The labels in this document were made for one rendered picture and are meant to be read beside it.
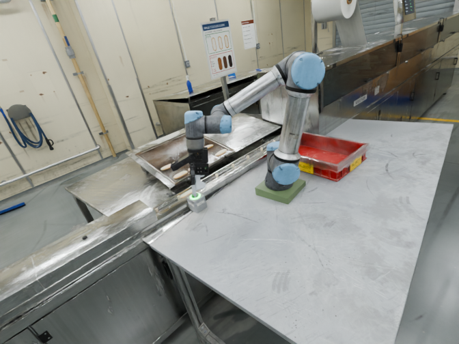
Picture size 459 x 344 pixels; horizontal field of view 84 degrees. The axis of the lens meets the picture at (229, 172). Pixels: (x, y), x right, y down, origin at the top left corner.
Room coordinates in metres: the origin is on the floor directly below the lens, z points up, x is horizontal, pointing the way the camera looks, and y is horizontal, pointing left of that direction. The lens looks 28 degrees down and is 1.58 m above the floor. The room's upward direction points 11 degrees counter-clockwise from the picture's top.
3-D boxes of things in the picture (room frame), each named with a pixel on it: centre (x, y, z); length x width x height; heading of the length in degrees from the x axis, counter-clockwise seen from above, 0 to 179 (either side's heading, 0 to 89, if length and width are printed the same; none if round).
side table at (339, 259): (1.21, -0.55, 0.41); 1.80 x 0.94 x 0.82; 134
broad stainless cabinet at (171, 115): (4.24, -0.12, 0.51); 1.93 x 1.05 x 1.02; 127
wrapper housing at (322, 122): (3.22, -2.28, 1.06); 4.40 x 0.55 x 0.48; 127
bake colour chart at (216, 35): (2.52, -0.14, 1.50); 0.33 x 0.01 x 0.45; 127
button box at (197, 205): (1.13, 0.20, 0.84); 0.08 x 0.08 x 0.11; 37
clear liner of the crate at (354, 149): (1.38, -0.54, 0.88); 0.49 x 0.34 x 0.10; 34
